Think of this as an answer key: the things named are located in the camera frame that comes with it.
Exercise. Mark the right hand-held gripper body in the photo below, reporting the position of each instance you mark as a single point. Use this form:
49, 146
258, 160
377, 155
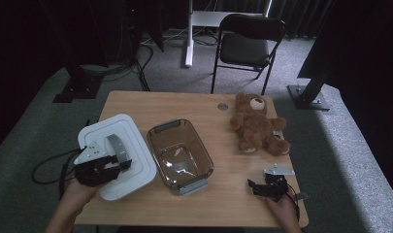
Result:
276, 186

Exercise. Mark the brown teddy bear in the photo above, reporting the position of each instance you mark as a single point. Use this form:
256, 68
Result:
255, 126

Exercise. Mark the dark curtain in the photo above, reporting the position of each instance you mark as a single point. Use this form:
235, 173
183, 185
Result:
301, 16

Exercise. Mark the black tape strip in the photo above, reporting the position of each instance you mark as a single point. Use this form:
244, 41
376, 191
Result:
86, 122

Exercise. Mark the clear plastic storage box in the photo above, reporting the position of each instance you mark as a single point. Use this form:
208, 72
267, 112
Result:
181, 155

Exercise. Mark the white desk frame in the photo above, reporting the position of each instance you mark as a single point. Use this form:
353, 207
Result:
190, 32

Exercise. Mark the grey round table grommet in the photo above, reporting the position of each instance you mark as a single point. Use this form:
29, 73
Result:
222, 106

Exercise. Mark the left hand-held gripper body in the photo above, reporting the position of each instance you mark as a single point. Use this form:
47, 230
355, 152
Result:
92, 168

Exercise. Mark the person's right hand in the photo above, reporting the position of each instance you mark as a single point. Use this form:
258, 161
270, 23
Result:
283, 210

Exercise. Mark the black folding chair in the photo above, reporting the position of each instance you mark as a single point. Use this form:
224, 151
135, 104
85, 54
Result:
245, 48

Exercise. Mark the person's left hand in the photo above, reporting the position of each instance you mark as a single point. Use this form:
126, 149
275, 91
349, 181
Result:
79, 194

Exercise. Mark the black metal stand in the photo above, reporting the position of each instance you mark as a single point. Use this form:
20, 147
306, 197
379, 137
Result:
309, 97
79, 87

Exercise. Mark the grey tape piece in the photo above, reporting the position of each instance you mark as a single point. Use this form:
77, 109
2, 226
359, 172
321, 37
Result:
302, 195

